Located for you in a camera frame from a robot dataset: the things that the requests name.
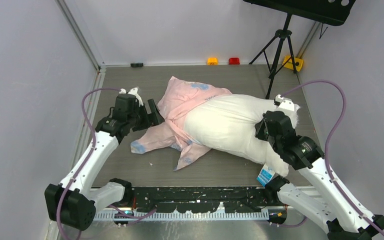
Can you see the small black block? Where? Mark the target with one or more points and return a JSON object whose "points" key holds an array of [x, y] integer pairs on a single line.
{"points": [[137, 65]]}

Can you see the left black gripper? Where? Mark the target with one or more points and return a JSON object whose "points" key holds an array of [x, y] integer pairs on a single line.
{"points": [[154, 118]]}

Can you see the white slotted cable duct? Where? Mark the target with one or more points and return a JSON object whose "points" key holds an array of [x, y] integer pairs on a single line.
{"points": [[218, 215]]}

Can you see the white pillow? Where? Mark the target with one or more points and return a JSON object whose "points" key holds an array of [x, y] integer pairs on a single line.
{"points": [[227, 123]]}

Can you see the black overhead panel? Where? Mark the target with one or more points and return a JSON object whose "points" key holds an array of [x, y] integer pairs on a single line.
{"points": [[333, 13]]}

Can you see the red block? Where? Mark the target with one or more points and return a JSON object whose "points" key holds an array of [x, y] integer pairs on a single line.
{"points": [[234, 61]]}

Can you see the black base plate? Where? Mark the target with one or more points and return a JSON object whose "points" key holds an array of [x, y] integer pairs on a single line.
{"points": [[234, 199]]}

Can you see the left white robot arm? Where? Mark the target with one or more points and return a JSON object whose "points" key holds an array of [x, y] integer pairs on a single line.
{"points": [[73, 202]]}

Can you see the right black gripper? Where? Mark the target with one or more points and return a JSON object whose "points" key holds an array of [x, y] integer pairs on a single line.
{"points": [[260, 132]]}

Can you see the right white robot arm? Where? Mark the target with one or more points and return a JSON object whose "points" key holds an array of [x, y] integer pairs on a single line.
{"points": [[341, 215]]}

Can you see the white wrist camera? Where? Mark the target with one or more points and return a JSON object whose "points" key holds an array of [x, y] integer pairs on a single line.
{"points": [[285, 105], [135, 92]]}

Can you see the pink pillowcase with blue print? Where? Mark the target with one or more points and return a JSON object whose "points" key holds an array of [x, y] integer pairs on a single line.
{"points": [[178, 100]]}

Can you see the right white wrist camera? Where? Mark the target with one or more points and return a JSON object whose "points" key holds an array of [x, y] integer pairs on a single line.
{"points": [[285, 105]]}

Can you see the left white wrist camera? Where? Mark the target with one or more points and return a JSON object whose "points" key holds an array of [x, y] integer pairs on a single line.
{"points": [[135, 92]]}

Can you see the black tripod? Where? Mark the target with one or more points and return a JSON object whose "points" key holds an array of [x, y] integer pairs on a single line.
{"points": [[282, 35]]}

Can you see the yellow block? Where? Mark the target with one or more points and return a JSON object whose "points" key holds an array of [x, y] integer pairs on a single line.
{"points": [[293, 63]]}

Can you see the orange block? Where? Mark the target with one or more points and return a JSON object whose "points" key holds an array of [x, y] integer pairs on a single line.
{"points": [[212, 61]]}

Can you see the white pillow care label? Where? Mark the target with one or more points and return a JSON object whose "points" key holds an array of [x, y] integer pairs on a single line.
{"points": [[265, 175]]}

